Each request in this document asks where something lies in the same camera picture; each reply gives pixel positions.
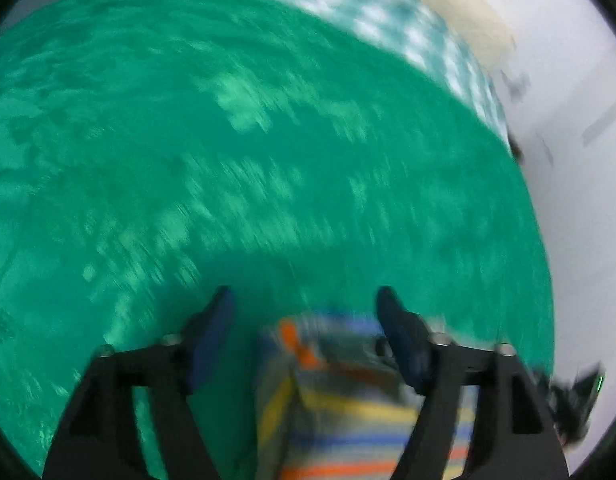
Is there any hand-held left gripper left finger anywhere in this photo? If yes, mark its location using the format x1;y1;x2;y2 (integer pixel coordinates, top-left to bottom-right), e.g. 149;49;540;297
42;285;237;480

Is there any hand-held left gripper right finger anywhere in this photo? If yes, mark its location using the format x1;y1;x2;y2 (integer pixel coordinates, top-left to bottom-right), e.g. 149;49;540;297
375;285;571;480

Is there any striped knit sweater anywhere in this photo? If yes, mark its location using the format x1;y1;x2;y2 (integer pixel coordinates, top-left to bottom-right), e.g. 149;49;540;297
255;310;483;480

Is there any green blanket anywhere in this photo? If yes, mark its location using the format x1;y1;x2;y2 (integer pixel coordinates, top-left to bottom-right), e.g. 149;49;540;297
0;0;556;478

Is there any teal checked bedsheet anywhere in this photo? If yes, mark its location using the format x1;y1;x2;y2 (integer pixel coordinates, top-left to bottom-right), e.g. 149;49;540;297
153;0;511;146

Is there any cream pillow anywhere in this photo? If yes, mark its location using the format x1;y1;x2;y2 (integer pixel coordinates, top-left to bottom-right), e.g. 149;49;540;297
353;0;518;68

